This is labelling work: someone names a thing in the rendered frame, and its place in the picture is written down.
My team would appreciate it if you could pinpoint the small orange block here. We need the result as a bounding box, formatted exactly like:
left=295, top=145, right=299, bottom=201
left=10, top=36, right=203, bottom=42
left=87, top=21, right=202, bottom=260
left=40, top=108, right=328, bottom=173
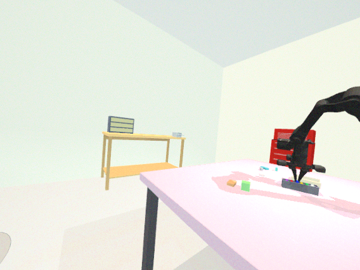
left=226, top=179, right=236, bottom=187

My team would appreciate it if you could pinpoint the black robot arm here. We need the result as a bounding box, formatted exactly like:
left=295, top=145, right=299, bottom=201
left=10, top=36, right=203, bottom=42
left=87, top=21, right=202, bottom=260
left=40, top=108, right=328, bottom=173
left=276, top=86, right=360, bottom=153

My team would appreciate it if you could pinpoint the light green cube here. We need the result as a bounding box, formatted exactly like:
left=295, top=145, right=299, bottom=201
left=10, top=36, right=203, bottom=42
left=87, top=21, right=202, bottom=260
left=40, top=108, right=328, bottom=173
left=241, top=180, right=250, bottom=192

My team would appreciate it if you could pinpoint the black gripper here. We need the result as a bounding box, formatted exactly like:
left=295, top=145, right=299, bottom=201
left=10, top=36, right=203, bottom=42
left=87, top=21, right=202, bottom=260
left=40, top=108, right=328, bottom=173
left=276, top=151, right=326, bottom=182

